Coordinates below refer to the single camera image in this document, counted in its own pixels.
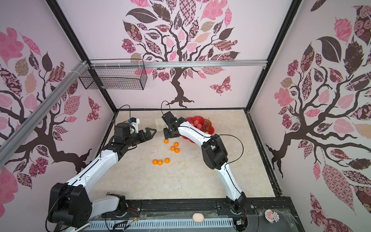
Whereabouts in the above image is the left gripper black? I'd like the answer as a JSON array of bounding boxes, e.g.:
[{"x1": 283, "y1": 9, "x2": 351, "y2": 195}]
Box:
[{"x1": 125, "y1": 127, "x2": 157, "y2": 148}]

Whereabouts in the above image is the red flower-shaped fruit bowl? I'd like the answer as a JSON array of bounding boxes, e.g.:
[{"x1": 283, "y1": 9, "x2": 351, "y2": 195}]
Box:
[{"x1": 186, "y1": 116, "x2": 214, "y2": 135}]

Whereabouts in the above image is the purple fake grape bunch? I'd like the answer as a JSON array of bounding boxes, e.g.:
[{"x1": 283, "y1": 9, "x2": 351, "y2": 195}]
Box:
[{"x1": 201, "y1": 119, "x2": 212, "y2": 132}]

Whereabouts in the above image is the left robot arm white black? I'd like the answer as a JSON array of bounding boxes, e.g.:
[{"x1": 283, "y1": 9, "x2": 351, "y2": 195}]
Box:
[{"x1": 46, "y1": 119, "x2": 157, "y2": 228}]

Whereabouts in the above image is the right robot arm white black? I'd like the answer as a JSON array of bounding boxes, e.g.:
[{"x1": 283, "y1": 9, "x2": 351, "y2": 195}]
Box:
[{"x1": 162, "y1": 111, "x2": 247, "y2": 214}]

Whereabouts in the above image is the white stapler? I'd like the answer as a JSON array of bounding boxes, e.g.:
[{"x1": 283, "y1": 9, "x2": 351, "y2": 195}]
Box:
[{"x1": 64, "y1": 222, "x2": 91, "y2": 232}]

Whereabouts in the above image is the pink round sticker toy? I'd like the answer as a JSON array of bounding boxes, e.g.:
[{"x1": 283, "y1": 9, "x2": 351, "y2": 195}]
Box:
[{"x1": 264, "y1": 209, "x2": 280, "y2": 224}]

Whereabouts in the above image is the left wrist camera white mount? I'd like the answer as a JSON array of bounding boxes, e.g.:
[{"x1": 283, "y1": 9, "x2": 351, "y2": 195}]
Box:
[{"x1": 128, "y1": 118, "x2": 140, "y2": 134}]

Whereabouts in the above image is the black wire basket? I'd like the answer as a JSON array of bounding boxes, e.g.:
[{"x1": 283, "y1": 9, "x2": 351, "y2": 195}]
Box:
[{"x1": 79, "y1": 58, "x2": 147, "y2": 90}]

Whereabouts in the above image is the aluminium rail left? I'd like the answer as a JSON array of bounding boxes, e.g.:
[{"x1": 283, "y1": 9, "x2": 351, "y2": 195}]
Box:
[{"x1": 1, "y1": 61, "x2": 88, "y2": 167}]

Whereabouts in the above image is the aluminium rail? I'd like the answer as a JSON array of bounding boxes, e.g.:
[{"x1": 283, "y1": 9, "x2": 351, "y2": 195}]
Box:
[
  {"x1": 1, "y1": 61, "x2": 88, "y2": 167},
  {"x1": 90, "y1": 59, "x2": 268, "y2": 69}
]

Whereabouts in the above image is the aluminium rail back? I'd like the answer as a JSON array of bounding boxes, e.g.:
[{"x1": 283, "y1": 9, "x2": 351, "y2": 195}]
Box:
[{"x1": 90, "y1": 59, "x2": 268, "y2": 69}]

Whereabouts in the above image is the white slotted cable duct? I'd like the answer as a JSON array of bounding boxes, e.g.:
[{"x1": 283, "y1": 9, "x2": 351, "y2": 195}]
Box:
[{"x1": 86, "y1": 218, "x2": 235, "y2": 232}]

